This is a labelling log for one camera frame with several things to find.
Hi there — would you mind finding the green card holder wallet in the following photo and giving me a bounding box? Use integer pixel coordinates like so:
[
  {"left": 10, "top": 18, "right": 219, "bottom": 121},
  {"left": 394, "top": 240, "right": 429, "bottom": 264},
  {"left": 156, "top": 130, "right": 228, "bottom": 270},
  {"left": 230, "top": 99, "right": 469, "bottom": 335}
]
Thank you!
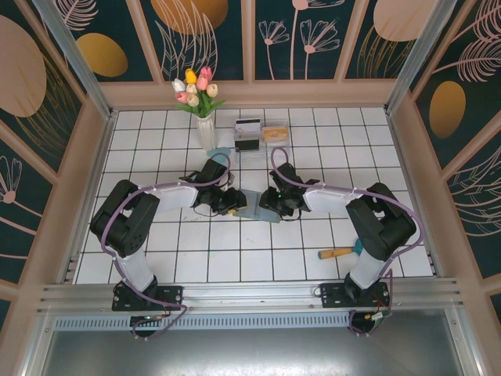
[{"left": 234, "top": 187, "right": 283, "bottom": 225}]

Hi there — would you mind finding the clear acrylic card organizer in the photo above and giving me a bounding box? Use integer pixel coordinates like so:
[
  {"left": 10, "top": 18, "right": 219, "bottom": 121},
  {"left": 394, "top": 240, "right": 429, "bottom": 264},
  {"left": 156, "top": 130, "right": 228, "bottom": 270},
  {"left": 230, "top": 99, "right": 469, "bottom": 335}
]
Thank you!
[{"left": 233, "top": 117, "right": 292, "bottom": 166}]

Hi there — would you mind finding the black card stack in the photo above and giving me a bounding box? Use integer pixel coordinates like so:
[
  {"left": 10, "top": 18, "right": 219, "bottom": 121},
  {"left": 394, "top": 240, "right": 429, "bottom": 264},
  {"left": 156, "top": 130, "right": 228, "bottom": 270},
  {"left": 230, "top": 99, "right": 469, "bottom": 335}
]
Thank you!
[{"left": 234, "top": 135, "right": 261, "bottom": 154}]

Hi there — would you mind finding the tan card stack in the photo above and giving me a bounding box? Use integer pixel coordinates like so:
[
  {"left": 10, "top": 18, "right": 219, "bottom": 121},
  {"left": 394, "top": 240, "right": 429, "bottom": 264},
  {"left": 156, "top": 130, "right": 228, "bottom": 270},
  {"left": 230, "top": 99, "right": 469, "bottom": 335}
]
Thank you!
[{"left": 261, "top": 127, "right": 290, "bottom": 143}]

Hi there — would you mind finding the white card stack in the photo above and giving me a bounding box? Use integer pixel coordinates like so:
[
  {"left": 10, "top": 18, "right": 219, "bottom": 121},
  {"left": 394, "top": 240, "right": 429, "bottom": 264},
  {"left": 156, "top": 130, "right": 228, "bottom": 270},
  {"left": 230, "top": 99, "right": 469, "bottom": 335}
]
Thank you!
[{"left": 233, "top": 117, "right": 261, "bottom": 136}]

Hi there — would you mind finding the white ribbed vase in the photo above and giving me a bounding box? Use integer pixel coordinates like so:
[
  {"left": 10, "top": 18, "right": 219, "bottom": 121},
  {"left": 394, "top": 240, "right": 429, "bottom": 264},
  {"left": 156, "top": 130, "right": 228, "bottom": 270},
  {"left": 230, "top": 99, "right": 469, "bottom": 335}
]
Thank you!
[{"left": 196, "top": 115, "right": 217, "bottom": 152}]

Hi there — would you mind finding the artificial tulip bouquet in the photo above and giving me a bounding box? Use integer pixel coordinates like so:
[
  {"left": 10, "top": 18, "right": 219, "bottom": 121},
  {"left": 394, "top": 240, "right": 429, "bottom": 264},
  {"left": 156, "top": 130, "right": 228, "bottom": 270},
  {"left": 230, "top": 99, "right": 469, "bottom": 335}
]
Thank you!
[{"left": 171, "top": 65, "right": 227, "bottom": 118}]

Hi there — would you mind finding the grey metal sheet panel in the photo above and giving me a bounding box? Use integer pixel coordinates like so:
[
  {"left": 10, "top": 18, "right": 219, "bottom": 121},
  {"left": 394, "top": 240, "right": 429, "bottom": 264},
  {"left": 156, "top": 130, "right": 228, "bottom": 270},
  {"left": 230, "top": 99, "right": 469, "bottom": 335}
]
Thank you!
[{"left": 23, "top": 327, "right": 481, "bottom": 376}]

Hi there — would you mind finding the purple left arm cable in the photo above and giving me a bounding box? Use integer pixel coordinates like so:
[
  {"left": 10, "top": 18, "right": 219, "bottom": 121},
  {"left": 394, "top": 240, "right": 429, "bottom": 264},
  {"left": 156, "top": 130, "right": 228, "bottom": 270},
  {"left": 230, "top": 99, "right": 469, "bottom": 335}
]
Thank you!
[{"left": 100, "top": 153, "right": 232, "bottom": 342}]

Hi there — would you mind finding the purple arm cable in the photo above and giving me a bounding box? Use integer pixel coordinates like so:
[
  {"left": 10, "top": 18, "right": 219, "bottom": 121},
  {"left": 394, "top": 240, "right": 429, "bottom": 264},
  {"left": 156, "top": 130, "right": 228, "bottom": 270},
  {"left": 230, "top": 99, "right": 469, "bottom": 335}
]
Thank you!
[
  {"left": 271, "top": 146, "right": 427, "bottom": 338},
  {"left": 100, "top": 153, "right": 232, "bottom": 342}
]

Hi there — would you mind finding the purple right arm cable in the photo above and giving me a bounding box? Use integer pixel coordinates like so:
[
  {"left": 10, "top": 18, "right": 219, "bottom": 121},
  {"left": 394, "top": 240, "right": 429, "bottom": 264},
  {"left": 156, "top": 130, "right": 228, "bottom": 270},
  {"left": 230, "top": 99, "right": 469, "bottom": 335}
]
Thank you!
[{"left": 271, "top": 146, "right": 427, "bottom": 338}]

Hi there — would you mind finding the teal garden fork wooden handle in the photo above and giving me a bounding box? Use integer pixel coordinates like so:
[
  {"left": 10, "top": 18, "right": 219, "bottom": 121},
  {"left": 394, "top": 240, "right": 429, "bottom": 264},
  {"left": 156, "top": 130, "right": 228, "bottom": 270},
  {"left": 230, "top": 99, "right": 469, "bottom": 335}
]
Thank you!
[{"left": 317, "top": 237, "right": 364, "bottom": 262}]

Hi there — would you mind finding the aluminium frame rail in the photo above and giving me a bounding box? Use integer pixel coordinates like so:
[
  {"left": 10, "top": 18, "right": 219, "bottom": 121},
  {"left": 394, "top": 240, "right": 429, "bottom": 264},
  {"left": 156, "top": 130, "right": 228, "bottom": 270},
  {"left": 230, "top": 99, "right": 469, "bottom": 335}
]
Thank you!
[{"left": 37, "top": 277, "right": 467, "bottom": 314}]

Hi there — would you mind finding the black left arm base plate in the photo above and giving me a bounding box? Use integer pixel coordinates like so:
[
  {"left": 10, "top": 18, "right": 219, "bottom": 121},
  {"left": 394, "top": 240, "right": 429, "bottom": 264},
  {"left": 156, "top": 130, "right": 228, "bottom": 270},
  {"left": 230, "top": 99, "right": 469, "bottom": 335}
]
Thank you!
[{"left": 111, "top": 284, "right": 185, "bottom": 313}]

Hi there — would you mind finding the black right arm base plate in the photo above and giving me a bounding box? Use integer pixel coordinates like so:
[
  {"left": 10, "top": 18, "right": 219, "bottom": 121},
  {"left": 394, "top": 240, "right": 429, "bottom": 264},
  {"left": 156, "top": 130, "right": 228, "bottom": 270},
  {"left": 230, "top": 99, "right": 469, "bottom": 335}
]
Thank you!
[{"left": 319, "top": 281, "right": 392, "bottom": 310}]

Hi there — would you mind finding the slotted grey cable duct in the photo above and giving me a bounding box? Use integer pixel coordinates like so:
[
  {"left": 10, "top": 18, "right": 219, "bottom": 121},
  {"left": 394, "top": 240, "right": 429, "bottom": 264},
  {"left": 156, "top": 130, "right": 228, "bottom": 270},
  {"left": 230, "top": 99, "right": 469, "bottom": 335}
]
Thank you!
[{"left": 52, "top": 315, "right": 353, "bottom": 331}]

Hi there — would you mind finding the aluminium side rail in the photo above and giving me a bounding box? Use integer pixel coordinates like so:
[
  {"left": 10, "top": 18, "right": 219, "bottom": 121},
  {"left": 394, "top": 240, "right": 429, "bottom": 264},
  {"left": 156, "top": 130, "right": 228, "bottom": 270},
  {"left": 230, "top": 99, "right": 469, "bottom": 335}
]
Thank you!
[
  {"left": 385, "top": 111, "right": 445, "bottom": 277},
  {"left": 58, "top": 110, "right": 118, "bottom": 284}
]

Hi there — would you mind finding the aluminium corner post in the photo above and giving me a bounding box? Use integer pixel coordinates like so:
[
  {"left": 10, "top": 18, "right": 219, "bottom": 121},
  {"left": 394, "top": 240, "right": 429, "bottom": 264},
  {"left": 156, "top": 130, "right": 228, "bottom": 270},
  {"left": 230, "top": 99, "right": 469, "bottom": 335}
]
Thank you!
[
  {"left": 31, "top": 0, "right": 118, "bottom": 121},
  {"left": 383, "top": 0, "right": 459, "bottom": 115}
]

